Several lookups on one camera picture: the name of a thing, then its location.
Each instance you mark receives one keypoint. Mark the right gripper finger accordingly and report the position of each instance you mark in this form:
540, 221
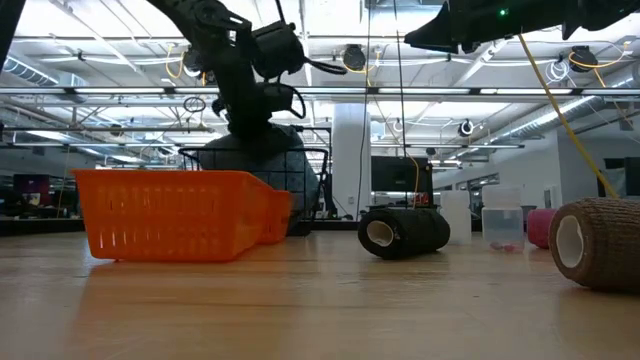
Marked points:
442, 30

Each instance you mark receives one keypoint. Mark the blue patterned cloth bag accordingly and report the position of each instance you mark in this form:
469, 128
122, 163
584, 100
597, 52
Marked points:
280, 170

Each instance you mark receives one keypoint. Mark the small clear pill bottle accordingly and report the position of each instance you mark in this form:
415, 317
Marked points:
502, 225

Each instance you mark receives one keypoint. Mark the black bandage roll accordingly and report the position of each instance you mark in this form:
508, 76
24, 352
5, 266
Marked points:
415, 232

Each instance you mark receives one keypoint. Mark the pink bandage roll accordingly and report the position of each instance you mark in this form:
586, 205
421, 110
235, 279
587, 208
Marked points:
540, 227

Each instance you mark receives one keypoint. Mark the brown bandage roll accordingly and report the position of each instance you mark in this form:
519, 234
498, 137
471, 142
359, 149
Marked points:
610, 245

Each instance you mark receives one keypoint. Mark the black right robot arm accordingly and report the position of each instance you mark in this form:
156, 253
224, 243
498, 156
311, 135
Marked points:
610, 10

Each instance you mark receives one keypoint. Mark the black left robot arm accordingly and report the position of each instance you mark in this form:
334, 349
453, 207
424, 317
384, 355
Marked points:
200, 15

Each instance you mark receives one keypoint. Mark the black monitor screen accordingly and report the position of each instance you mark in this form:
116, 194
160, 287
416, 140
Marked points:
400, 175

